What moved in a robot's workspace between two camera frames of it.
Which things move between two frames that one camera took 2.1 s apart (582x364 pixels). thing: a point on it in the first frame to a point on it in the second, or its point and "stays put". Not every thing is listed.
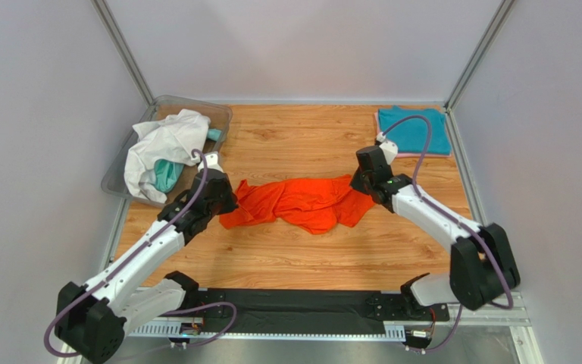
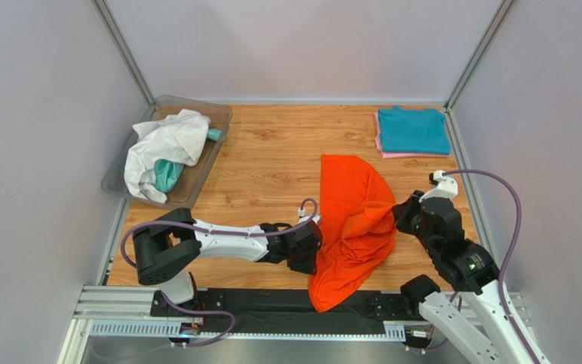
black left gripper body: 226,202 to 302,260
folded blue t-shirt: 411,135 stays put
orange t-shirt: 311,205 to 358,225
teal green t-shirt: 169,172 stays put
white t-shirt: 173,138 stays put
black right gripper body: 359,183 to 405,214
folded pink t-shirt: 409,155 stays put
